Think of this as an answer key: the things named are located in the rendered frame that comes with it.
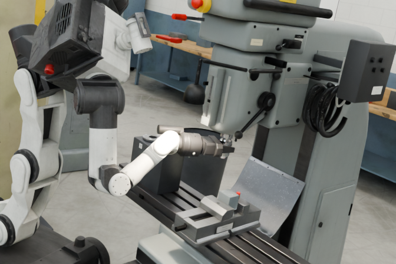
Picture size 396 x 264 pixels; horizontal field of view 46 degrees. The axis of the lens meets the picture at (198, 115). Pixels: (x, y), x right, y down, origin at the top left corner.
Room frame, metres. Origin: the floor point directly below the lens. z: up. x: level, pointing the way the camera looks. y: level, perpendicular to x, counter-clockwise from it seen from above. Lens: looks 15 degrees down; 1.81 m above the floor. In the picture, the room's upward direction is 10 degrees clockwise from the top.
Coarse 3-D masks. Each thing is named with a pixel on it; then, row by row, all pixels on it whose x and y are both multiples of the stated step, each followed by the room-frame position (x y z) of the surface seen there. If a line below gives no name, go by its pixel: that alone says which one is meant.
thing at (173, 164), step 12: (144, 144) 1.93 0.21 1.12; (132, 156) 1.98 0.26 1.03; (168, 156) 1.85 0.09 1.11; (180, 156) 1.90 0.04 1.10; (156, 168) 1.85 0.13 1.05; (168, 168) 1.86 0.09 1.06; (180, 168) 1.91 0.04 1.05; (144, 180) 1.90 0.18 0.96; (156, 180) 1.84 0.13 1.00; (168, 180) 1.86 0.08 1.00; (156, 192) 1.84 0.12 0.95; (168, 192) 1.87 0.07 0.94
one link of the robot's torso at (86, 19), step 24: (72, 0) 1.55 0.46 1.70; (48, 24) 1.59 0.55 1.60; (72, 24) 1.48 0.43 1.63; (96, 24) 1.57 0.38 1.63; (120, 24) 1.68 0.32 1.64; (48, 48) 1.49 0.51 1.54; (72, 48) 1.48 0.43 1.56; (96, 48) 1.51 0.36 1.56; (120, 48) 1.62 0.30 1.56; (48, 72) 1.54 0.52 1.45; (72, 72) 1.51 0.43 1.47; (96, 72) 1.53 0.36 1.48; (120, 72) 1.57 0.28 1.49
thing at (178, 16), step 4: (172, 16) 1.60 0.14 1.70; (176, 16) 1.60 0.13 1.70; (180, 16) 1.61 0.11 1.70; (184, 16) 1.62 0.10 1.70; (188, 16) 1.64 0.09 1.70; (192, 16) 1.66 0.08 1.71; (180, 20) 1.62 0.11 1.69; (184, 20) 1.63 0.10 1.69; (196, 20) 1.67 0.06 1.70; (200, 20) 1.68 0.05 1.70
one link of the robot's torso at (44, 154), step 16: (16, 80) 1.73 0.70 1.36; (32, 80) 1.71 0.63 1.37; (32, 96) 1.70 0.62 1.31; (64, 96) 1.82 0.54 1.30; (32, 112) 1.69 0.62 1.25; (48, 112) 1.79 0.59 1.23; (64, 112) 1.81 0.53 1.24; (32, 128) 1.73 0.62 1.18; (48, 128) 1.80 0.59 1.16; (32, 144) 1.72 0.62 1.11; (48, 144) 1.75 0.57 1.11; (32, 160) 1.70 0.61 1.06; (48, 160) 1.74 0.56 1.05; (32, 176) 1.70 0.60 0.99; (48, 176) 1.76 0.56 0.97
